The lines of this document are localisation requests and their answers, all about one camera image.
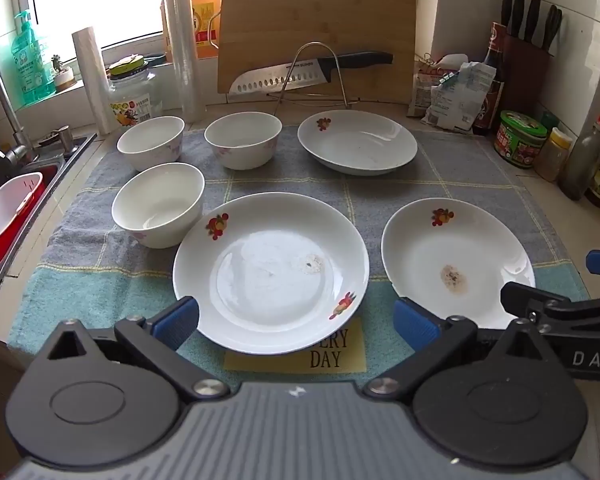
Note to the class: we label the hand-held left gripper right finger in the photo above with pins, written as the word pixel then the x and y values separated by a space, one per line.
pixel 415 327

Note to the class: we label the small green-capped jar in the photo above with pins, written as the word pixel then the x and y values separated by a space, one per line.
pixel 550 121

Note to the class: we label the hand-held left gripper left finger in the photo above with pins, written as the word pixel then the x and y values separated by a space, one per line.
pixel 177 321

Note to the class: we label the grey blue checked towel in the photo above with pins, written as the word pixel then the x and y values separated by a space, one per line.
pixel 290 180

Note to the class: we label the orange oil bottle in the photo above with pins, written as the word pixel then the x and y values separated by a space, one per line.
pixel 205 25

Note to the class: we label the white floral plate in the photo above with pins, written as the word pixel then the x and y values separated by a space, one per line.
pixel 455 255
pixel 360 140
pixel 265 270

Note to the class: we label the yellow-lid spice jar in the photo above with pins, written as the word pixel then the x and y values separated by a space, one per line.
pixel 552 160

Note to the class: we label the white plastic scoop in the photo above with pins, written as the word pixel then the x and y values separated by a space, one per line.
pixel 455 58

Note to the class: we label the steel sink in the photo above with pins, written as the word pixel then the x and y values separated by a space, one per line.
pixel 10 172

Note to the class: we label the red orange snack bag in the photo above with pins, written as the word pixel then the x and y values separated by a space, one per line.
pixel 420 90

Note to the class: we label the short white plastic roll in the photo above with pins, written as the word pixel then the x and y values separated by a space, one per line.
pixel 92 80

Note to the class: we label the metal sink fitting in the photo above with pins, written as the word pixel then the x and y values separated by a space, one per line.
pixel 62 140

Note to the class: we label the white floral bowl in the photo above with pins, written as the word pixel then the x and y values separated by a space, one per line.
pixel 242 152
pixel 150 135
pixel 155 200

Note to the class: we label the bamboo cutting board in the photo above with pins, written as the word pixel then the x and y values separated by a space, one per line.
pixel 280 20

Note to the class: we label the small potted figurine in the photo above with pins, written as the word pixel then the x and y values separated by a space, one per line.
pixel 62 80

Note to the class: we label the green soap bottle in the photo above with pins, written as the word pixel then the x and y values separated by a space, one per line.
pixel 30 65

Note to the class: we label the dark wooden knife block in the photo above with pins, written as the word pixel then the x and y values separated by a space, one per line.
pixel 527 80

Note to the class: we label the white blue printed bag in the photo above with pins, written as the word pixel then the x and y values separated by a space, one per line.
pixel 460 95

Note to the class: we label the red white drain basket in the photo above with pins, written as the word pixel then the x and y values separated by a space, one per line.
pixel 5 220

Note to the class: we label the clear bottle red cap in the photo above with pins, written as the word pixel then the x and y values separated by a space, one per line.
pixel 580 170

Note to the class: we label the dark soy sauce bottle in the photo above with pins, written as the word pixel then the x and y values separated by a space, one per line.
pixel 490 110

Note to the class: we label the metal faucet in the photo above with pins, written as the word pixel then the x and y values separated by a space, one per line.
pixel 7 110

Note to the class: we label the glass jar yellow-green lid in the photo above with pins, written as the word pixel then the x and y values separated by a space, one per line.
pixel 132 105

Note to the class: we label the green binder clip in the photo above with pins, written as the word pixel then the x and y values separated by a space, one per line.
pixel 445 79

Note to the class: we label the tall plastic wrap roll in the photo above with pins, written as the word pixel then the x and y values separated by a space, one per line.
pixel 185 60

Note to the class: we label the green-lid red label jar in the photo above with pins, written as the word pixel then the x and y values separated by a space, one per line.
pixel 520 145

